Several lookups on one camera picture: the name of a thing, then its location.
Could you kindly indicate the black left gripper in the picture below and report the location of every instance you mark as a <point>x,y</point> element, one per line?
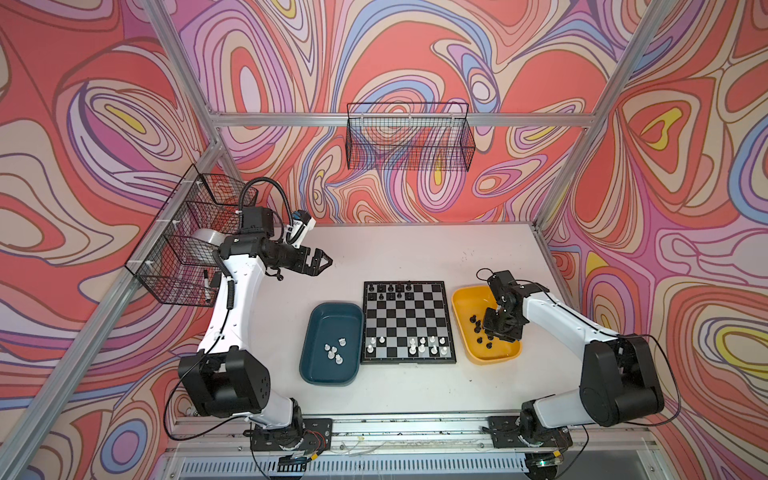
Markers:
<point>313,268</point>

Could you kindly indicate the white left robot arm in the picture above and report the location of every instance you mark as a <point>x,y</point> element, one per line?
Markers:
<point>224,379</point>

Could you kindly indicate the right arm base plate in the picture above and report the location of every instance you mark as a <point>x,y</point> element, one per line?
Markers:
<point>524,431</point>

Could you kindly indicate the black wire basket back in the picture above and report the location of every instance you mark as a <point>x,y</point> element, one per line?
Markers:
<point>409,136</point>

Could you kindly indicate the yellow plastic tray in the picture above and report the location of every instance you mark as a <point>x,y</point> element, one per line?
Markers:
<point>469,306</point>

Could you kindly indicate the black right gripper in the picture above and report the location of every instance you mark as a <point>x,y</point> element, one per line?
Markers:
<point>490,328</point>

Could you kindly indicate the silver tape roll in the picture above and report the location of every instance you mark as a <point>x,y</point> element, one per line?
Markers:
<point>209,236</point>

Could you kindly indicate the black wire basket left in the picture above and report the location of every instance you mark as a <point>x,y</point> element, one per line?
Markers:
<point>168,262</point>

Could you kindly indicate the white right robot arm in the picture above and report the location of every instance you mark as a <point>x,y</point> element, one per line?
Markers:
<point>618,381</point>

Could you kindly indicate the black marker pen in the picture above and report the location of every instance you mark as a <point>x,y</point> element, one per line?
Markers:
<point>206,287</point>

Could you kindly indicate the teal plastic tray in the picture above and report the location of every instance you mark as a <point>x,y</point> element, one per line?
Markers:
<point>332,344</point>

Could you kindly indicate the black white chess board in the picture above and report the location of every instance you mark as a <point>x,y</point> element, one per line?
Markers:
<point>407,322</point>

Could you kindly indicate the black wire basket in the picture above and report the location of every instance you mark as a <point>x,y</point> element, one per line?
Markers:
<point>409,136</point>
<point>168,262</point>

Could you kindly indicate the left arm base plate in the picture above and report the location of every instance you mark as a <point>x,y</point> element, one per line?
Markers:
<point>308,436</point>

